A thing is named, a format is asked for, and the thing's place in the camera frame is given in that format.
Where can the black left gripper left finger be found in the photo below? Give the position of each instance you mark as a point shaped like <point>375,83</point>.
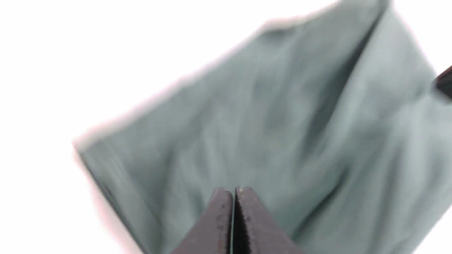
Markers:
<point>212,233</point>

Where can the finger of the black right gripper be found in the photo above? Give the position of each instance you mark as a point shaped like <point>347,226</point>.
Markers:
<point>443,83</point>

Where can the green long-sleeve top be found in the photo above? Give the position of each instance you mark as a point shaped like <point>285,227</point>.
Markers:
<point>335,123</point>

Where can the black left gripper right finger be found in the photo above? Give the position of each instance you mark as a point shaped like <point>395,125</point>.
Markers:
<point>255,231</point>

